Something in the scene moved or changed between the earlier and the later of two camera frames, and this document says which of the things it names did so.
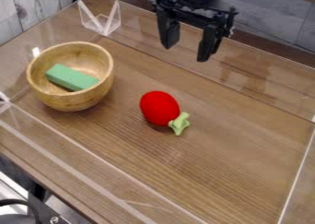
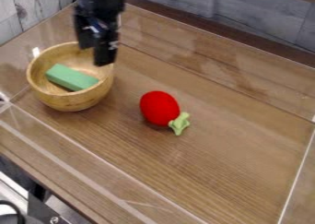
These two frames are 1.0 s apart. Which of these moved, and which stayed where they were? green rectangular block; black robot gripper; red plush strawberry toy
Moved: black robot gripper
Stayed: green rectangular block; red plush strawberry toy
